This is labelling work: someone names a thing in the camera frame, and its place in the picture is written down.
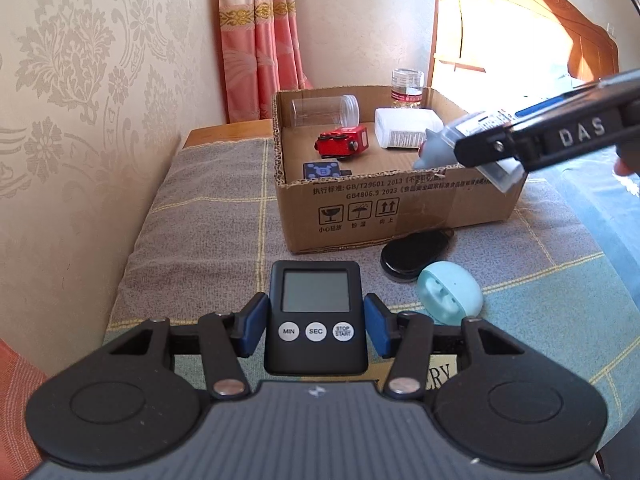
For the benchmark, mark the clear jar of yellow capsules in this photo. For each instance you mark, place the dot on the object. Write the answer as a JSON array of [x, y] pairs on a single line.
[[407, 90]]

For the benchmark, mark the white plastic bottle green label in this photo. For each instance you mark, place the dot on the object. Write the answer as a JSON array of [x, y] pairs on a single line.
[[405, 127]]

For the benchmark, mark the brown cardboard box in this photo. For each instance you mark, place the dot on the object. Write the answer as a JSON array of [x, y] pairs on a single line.
[[400, 215]]

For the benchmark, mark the light blue round case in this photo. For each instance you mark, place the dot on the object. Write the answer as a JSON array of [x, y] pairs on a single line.
[[450, 292]]

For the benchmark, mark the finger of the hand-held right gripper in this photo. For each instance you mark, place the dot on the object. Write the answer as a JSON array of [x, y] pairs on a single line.
[[550, 107], [575, 135]]

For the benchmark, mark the wooden nightstand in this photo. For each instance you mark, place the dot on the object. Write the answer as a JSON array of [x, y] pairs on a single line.
[[225, 132]]

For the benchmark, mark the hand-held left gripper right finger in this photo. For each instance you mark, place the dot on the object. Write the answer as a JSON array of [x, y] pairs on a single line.
[[376, 325]]

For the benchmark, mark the wooden bed headboard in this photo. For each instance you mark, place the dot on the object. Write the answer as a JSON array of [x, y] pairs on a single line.
[[500, 25]]

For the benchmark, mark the empty clear plastic jar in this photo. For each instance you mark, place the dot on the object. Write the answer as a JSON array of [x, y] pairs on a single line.
[[322, 112]]

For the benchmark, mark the person's right hand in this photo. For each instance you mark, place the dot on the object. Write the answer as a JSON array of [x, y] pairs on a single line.
[[625, 167]]

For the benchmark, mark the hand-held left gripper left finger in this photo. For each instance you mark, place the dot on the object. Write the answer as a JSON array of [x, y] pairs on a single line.
[[255, 322]]

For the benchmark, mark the red toy robot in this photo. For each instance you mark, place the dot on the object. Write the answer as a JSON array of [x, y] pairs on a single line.
[[345, 142]]

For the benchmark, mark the pink patterned curtain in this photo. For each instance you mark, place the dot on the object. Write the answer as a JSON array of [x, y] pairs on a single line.
[[260, 35]]

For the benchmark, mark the black digital timer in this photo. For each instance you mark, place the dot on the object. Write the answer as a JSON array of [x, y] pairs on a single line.
[[315, 355]]

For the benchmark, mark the grey toy figure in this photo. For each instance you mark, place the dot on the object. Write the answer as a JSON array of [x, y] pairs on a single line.
[[435, 152]]

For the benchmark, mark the dark blue toy robot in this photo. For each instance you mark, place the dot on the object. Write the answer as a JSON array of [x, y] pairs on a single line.
[[322, 171]]

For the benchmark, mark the clear plastic labelled case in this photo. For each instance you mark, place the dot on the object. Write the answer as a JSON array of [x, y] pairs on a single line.
[[475, 122]]

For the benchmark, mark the orange cloth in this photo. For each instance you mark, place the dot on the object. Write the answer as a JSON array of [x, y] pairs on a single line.
[[20, 400]]

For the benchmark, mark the black oval key fob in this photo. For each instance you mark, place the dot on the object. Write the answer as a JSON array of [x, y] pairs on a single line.
[[405, 257]]

